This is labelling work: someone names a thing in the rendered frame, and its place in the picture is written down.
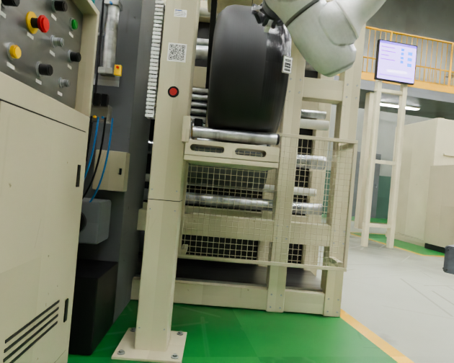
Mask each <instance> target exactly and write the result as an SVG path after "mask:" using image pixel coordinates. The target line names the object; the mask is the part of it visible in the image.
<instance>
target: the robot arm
mask: <svg viewBox="0 0 454 363"><path fill-rule="evenodd" d="M385 1H386V0H333V1H330V2H326V1H325V0H262V4H260V6H259V5H256V4H252V14H253V15H254V16H255V18H256V20H257V23H258V24H261V23H262V26H263V27H264V32H269V30H270V28H272V29H274V28H275V25H276V24H277V26H282V25H283V24H284V25H285V26H286V27H287V29H288V32H289V33H290V36H291V38H292V40H293V42H294V44H295V46H296V47H297V49H298V50H299V52H300V53H301V55H302V56H303V57H304V59H305V60H306V61H307V62H308V63H309V64H310V65H311V66H312V67H313V68H314V69H315V70H316V71H317V72H319V73H320V74H322V75H324V76H327V77H332V76H336V75H337V74H340V73H342V72H344V71H346V70H348V69H350V68H351V67H352V66H353V63H354V62H355V58H356V49H355V47H354V43H355V41H356V39H358V38H359V35H360V30H361V29H362V26H363V25H364V24H365V23H366V22H367V21H368V20H369V18H371V17H372V16H373V15H374V14H375V13H376V12H377V11H378V10H379V9H380V8H381V7H382V5H383V4H384V2H385ZM262 14H264V16H262Z"/></svg>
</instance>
